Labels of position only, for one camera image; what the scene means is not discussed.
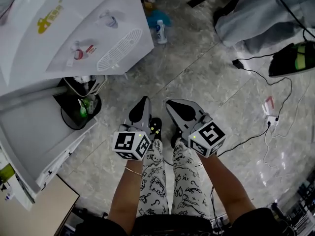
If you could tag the white bottle blue label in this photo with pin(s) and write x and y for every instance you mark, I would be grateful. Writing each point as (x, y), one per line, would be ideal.
(161, 32)

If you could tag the green packet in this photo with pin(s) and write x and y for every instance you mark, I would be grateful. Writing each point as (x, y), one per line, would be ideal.
(85, 107)

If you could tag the red water tap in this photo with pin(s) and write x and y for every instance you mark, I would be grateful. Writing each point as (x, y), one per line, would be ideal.
(79, 51)

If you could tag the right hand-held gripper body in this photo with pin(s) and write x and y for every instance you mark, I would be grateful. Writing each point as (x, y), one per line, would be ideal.
(208, 139)

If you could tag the person's black left shoe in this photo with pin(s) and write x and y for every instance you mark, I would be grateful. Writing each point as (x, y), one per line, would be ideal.
(155, 129)

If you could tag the orange drink bottle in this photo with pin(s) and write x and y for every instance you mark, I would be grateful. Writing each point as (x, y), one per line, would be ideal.
(149, 2)

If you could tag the white water dispenser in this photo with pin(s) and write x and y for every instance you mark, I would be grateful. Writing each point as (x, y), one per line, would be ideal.
(73, 28)

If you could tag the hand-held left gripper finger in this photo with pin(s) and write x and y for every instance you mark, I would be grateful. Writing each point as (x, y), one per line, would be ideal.
(147, 117)
(135, 112)

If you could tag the white power strip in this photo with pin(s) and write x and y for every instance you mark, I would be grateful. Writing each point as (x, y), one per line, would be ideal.
(273, 121)

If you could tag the black round trash bin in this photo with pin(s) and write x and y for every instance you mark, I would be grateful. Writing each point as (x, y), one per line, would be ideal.
(71, 117)

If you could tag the person's right forearm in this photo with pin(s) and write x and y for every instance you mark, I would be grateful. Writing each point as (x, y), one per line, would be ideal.
(226, 185)

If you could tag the person's left leg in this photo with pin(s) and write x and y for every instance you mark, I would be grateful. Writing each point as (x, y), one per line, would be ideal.
(155, 181)

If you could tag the blue cloth on floor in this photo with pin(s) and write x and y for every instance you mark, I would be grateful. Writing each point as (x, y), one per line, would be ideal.
(162, 17)

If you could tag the blue water tap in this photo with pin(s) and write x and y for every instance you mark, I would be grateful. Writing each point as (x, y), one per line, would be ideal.
(108, 21)

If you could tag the person's leg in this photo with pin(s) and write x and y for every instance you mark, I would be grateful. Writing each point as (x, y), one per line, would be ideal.
(155, 181)
(189, 188)

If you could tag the black power adapter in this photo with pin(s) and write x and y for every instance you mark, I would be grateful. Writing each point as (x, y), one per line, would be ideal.
(237, 63)

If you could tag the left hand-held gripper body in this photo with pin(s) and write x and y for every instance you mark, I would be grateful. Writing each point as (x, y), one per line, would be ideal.
(131, 144)

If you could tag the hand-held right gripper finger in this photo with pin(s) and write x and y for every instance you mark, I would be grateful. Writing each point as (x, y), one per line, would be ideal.
(178, 119)
(190, 107)

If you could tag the person's right leg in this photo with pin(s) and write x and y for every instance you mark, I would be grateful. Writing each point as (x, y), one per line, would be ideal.
(189, 188)

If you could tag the person's black right shoe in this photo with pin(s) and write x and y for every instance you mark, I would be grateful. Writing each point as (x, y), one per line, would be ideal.
(176, 139)

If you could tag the cluttered equipment rack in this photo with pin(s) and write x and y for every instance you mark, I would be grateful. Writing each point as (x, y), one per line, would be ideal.
(300, 205)

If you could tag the white drip tray grille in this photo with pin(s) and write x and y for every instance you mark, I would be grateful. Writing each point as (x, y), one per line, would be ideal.
(120, 49)

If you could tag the person's black shoe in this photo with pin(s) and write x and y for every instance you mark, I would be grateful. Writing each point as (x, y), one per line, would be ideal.
(176, 139)
(155, 129)

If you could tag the person's left forearm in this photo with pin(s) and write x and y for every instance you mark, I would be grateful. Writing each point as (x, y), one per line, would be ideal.
(125, 193)

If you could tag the green bottle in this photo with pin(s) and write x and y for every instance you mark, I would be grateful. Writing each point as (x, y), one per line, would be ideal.
(6, 172)

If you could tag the beige board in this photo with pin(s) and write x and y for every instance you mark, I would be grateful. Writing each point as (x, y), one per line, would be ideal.
(32, 213)

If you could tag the person's black printed shirt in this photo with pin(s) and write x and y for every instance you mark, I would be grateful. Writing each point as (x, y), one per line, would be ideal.
(172, 224)

